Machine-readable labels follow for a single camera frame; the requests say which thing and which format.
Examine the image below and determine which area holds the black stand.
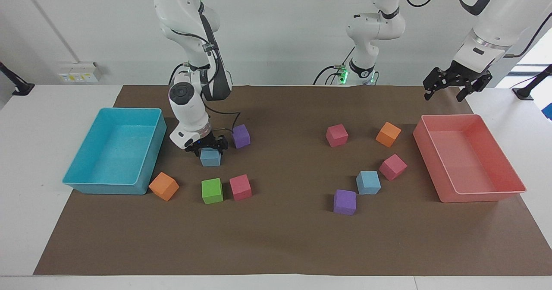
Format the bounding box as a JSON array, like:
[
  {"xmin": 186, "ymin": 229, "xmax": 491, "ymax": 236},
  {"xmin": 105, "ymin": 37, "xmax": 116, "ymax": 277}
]
[
  {"xmin": 0, "ymin": 61, "xmax": 35, "ymax": 97},
  {"xmin": 512, "ymin": 64, "xmax": 552, "ymax": 101}
]

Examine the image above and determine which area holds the blue foam block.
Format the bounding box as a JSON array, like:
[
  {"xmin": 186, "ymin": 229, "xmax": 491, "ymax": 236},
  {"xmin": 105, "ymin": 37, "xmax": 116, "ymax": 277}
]
[
  {"xmin": 200, "ymin": 148, "xmax": 222, "ymax": 167},
  {"xmin": 356, "ymin": 171, "xmax": 382, "ymax": 195}
]

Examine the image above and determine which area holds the purple foam block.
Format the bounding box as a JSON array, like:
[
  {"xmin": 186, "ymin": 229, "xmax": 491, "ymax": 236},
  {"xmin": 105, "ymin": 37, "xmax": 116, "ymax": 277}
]
[
  {"xmin": 333, "ymin": 189, "xmax": 357, "ymax": 216},
  {"xmin": 232, "ymin": 124, "xmax": 251, "ymax": 149}
]

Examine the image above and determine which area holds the orange foam block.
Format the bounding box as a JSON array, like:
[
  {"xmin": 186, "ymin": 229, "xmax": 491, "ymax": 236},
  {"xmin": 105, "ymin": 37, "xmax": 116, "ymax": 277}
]
[
  {"xmin": 375, "ymin": 122, "xmax": 402, "ymax": 148},
  {"xmin": 148, "ymin": 171, "xmax": 180, "ymax": 202}
]

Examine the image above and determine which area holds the white wall socket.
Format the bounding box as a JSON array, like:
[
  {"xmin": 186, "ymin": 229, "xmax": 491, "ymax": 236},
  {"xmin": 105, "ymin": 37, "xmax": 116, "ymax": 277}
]
[{"xmin": 57, "ymin": 61, "xmax": 102, "ymax": 84}]

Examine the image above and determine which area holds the blue plastic bin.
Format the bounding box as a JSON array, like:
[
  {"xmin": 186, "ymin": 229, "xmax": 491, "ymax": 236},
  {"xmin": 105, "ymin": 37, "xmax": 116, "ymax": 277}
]
[{"xmin": 62, "ymin": 107, "xmax": 168, "ymax": 195}]

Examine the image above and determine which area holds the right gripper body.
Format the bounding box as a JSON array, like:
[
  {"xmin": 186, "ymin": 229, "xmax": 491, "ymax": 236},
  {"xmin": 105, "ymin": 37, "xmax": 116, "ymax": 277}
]
[{"xmin": 187, "ymin": 136, "xmax": 217, "ymax": 151}]

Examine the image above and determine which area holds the green foam block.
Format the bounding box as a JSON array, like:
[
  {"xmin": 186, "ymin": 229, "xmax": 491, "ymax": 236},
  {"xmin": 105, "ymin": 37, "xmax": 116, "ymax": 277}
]
[{"xmin": 201, "ymin": 178, "xmax": 224, "ymax": 205}]

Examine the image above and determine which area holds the pink plastic bin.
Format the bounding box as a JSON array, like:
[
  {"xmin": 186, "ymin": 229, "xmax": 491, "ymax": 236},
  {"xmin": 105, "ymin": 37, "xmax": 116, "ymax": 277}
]
[{"xmin": 412, "ymin": 113, "xmax": 527, "ymax": 204}]

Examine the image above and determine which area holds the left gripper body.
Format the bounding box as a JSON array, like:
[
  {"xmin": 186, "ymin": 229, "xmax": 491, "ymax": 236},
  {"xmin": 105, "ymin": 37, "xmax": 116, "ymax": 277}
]
[{"xmin": 448, "ymin": 60, "xmax": 493, "ymax": 84}]

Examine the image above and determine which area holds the pink foam block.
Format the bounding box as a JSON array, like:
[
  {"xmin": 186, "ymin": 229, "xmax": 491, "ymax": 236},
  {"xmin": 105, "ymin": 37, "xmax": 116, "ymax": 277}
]
[
  {"xmin": 229, "ymin": 174, "xmax": 253, "ymax": 202},
  {"xmin": 325, "ymin": 123, "xmax": 349, "ymax": 148},
  {"xmin": 379, "ymin": 154, "xmax": 408, "ymax": 182}
]

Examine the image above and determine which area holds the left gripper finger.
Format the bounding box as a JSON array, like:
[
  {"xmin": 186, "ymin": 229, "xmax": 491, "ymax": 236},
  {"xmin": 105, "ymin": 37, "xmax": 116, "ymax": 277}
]
[
  {"xmin": 422, "ymin": 67, "xmax": 456, "ymax": 101},
  {"xmin": 456, "ymin": 78, "xmax": 492, "ymax": 103}
]

